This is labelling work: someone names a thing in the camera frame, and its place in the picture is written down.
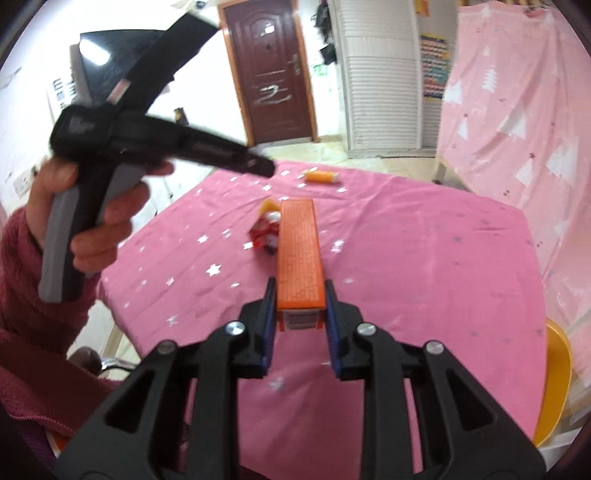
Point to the orange capsule bottle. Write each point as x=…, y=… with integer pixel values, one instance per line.
x=321, y=176

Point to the pink tree-print bed cover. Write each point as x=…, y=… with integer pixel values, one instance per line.
x=515, y=127

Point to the colourful wall poster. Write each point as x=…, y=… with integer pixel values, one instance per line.
x=436, y=58

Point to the person's red sleeve forearm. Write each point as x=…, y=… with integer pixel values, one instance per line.
x=46, y=396

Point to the person's left hand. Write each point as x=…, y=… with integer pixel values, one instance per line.
x=95, y=249

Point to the white louvered wardrobe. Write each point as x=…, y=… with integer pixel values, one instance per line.
x=378, y=47

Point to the red snack wrapper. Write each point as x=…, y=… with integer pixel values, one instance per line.
x=264, y=233

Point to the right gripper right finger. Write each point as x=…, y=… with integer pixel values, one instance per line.
x=341, y=319

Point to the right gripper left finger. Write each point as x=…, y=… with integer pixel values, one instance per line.
x=259, y=318

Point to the yellow plastic trash bin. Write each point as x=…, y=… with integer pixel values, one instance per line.
x=559, y=369

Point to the long orange box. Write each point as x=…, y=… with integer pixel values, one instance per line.
x=300, y=279

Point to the dark red door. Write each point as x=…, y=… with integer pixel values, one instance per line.
x=269, y=67

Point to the black bags on wall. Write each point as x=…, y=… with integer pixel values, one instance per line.
x=323, y=23

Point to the black wall television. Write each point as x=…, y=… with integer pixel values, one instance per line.
x=102, y=58

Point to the pink star tablecloth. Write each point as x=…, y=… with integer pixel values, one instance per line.
x=419, y=260

